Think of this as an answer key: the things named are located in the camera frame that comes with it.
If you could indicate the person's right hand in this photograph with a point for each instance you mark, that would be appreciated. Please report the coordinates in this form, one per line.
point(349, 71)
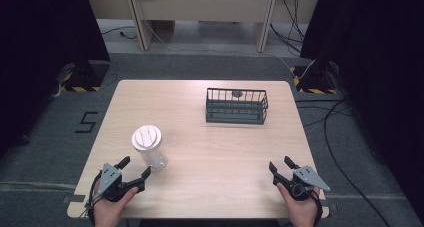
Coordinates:
point(301, 212)

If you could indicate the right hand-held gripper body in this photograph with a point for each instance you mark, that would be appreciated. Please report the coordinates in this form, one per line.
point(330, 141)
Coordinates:
point(308, 178)

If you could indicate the person's left hand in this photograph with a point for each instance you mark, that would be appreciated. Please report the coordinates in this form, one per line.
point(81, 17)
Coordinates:
point(110, 212)

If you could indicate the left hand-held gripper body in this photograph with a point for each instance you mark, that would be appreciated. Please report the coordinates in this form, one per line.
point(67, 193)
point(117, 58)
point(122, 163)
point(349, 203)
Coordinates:
point(110, 178)

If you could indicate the clear cup with white lid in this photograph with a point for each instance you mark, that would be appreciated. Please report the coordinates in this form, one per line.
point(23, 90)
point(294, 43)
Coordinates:
point(148, 143)

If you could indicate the black curtain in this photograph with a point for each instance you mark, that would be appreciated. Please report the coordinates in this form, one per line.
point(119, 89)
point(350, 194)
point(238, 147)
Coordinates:
point(376, 70)
point(40, 53)

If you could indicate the stand base with hazard tape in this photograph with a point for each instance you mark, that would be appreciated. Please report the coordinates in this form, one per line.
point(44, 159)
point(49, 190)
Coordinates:
point(315, 82)
point(85, 78)

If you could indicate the beige wooden desk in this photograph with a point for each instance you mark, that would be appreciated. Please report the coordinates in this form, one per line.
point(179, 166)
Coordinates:
point(206, 7)

